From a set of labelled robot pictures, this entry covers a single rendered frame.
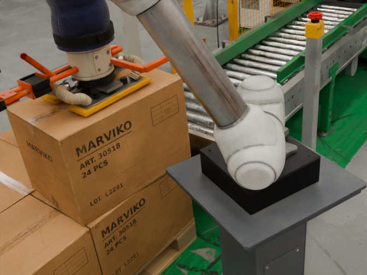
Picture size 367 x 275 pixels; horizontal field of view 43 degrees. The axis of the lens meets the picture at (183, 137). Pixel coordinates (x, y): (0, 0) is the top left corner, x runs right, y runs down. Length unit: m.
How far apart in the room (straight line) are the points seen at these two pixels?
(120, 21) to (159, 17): 2.21
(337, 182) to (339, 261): 0.84
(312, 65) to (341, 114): 1.25
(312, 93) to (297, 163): 0.92
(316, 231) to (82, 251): 1.24
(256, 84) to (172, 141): 0.69
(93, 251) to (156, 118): 0.59
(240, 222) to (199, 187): 0.23
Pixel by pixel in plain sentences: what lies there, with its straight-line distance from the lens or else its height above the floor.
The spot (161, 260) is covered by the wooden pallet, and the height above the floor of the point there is 0.02.
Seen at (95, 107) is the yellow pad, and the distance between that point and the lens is 1.73.
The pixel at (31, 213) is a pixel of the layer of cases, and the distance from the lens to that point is 2.01.
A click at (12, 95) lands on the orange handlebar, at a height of 1.09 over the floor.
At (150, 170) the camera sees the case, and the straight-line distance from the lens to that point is 1.96.
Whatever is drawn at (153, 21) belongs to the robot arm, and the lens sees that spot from 1.11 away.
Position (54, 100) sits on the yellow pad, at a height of 0.97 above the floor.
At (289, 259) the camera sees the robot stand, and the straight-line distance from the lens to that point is 1.81.
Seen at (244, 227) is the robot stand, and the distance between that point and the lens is 1.44.
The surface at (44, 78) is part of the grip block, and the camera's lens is 1.73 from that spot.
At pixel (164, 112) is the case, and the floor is 0.83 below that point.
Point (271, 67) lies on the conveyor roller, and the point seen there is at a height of 0.55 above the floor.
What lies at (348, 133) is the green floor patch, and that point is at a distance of 3.33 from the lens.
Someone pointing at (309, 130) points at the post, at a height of 0.43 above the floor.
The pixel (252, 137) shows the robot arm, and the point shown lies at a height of 1.09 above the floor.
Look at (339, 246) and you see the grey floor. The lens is 2.47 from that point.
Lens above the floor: 1.74
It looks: 32 degrees down
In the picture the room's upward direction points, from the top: 7 degrees counter-clockwise
